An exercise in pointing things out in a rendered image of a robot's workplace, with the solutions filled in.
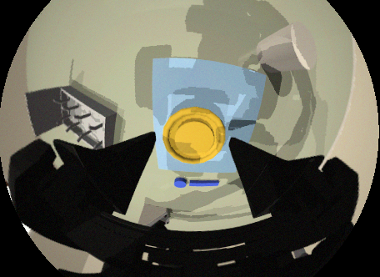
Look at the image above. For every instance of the light blue mat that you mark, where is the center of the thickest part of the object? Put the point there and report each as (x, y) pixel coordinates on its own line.
(234, 94)

